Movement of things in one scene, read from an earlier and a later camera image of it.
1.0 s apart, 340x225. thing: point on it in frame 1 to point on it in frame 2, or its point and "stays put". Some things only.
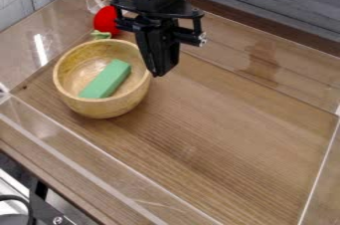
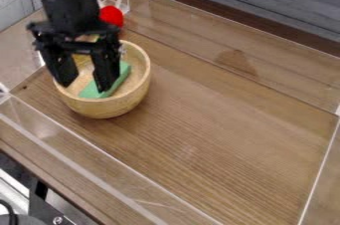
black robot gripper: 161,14 to 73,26
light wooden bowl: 81,63 stays put
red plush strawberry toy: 105,24 stays put
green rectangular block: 107,80 stays put
